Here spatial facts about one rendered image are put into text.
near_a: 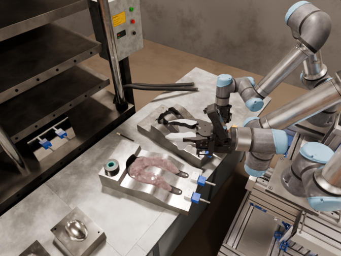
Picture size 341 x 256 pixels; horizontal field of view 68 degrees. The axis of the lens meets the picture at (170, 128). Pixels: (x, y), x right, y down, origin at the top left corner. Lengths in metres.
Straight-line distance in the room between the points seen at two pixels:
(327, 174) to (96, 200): 1.06
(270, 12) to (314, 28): 2.28
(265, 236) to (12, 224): 1.57
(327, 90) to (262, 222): 1.38
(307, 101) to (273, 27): 2.67
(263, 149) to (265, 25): 2.83
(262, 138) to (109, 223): 0.88
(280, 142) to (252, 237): 1.29
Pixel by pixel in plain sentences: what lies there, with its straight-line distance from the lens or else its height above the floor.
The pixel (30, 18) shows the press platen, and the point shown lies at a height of 1.54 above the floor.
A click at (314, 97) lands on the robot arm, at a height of 1.53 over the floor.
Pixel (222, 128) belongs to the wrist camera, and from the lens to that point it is 0.75.
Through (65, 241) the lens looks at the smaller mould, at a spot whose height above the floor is 0.87.
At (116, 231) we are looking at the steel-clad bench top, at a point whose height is 0.80.
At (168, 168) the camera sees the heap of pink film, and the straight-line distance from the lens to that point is 1.37.
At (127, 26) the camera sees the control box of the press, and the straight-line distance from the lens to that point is 1.85.
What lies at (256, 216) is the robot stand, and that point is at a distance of 2.09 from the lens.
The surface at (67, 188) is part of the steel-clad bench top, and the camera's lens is 1.53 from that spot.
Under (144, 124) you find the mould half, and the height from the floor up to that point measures 0.86.
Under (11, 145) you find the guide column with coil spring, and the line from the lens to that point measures 1.53.
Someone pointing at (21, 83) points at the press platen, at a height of 1.29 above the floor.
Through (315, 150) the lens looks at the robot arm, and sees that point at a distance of 1.12.
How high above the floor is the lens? 2.02
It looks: 46 degrees down
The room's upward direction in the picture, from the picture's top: straight up
